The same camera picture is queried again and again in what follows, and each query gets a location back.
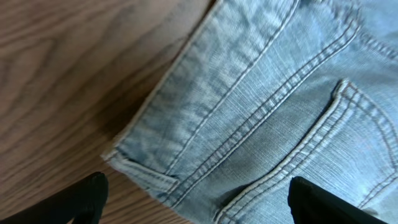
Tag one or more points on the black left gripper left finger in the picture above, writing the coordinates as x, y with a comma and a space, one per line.
83, 202

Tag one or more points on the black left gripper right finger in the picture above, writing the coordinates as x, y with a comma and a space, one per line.
311, 204

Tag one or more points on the light blue denim shorts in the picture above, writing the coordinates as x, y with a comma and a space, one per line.
265, 91

